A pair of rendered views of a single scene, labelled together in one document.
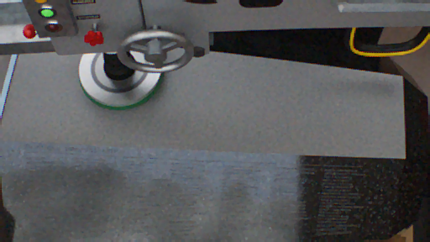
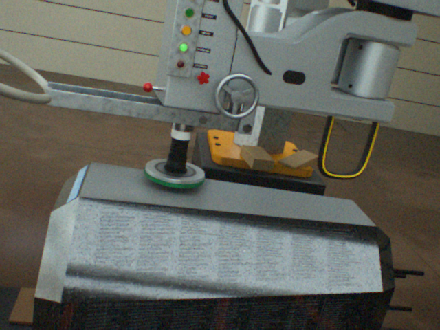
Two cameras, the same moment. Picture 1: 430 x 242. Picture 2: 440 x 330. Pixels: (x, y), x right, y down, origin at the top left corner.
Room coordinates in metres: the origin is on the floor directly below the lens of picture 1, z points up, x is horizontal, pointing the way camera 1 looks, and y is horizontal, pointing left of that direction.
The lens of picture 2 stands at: (-0.84, 0.61, 1.45)
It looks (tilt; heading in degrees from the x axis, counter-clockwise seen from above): 18 degrees down; 341
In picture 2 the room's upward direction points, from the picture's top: 11 degrees clockwise
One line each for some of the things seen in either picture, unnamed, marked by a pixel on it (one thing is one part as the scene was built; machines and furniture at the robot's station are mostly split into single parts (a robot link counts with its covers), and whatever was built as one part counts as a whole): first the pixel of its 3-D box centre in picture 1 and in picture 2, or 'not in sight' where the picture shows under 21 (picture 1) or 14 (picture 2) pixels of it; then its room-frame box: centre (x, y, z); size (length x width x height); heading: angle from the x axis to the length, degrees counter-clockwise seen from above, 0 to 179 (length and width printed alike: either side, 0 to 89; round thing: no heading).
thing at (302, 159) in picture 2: not in sight; (298, 159); (1.23, -0.48, 0.80); 0.20 x 0.10 x 0.05; 120
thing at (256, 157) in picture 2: not in sight; (256, 157); (1.19, -0.25, 0.81); 0.20 x 0.10 x 0.05; 178
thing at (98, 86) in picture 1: (120, 67); (174, 170); (0.79, 0.22, 0.85); 0.21 x 0.21 x 0.01
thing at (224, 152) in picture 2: not in sight; (256, 150); (1.43, -0.34, 0.76); 0.49 x 0.49 x 0.05; 80
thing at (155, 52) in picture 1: (155, 36); (234, 93); (0.67, 0.10, 1.18); 0.15 x 0.10 x 0.15; 90
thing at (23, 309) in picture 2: not in sight; (27, 305); (1.14, 0.71, 0.02); 0.25 x 0.10 x 0.01; 173
